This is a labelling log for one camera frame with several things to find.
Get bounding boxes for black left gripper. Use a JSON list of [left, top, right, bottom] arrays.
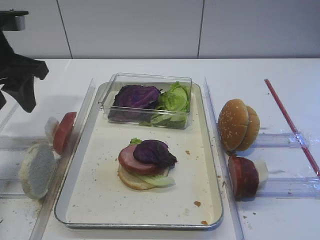
[[0, 32, 49, 113]]

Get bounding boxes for purple cabbage leaf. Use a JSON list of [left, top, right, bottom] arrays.
[[133, 139, 178, 168]]

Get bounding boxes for white pusher block near tomato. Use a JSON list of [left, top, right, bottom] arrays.
[[44, 116, 60, 145]]

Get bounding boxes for tomato slice on left rack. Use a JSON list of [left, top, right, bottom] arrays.
[[53, 112, 77, 155]]

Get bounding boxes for bread slice on left rack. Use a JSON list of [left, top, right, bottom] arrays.
[[18, 143, 57, 200]]

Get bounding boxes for green lettuce in container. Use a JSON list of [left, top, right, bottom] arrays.
[[139, 81, 191, 129]]

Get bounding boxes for green lettuce leaf on stack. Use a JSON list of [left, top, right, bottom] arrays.
[[129, 138, 175, 186]]

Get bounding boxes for sausage slices on right rack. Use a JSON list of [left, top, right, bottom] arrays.
[[227, 155, 259, 200]]

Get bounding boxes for clear left back rod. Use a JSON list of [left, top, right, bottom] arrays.
[[0, 100, 20, 132]]

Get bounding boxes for purple cabbage in container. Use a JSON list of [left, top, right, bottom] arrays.
[[108, 85, 161, 122]]

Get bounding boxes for clear plastic vegetable container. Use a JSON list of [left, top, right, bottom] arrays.
[[98, 72, 193, 129]]

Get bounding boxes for sausage slice on stack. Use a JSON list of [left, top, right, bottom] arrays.
[[118, 144, 169, 176]]

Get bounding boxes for white metal tray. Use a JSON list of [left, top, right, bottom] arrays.
[[54, 84, 223, 230]]

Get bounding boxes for bottom bun on tray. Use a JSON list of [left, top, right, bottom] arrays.
[[118, 165, 156, 191]]

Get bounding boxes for sesame bun top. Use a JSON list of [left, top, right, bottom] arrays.
[[218, 98, 249, 151]]

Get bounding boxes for plain bun half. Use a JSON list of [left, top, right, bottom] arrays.
[[235, 105, 260, 152]]

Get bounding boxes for white pusher block right rack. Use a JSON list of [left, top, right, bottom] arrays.
[[254, 160, 269, 189]]

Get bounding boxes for red rod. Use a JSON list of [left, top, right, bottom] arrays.
[[264, 79, 320, 178]]

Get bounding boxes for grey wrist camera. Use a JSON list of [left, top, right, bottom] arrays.
[[0, 9, 29, 31]]

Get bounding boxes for clear rail track for tomato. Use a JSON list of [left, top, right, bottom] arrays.
[[0, 136, 49, 151]]

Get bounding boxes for clear rail track for bread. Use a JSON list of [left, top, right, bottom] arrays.
[[0, 178, 27, 199]]

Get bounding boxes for clear right front rail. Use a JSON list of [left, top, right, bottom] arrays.
[[202, 78, 245, 240]]

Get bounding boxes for clear rail track for buns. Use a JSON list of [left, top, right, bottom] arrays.
[[251, 132, 310, 148]]

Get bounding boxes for clear rail track for sausage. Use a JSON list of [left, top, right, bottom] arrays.
[[255, 177, 320, 199]]

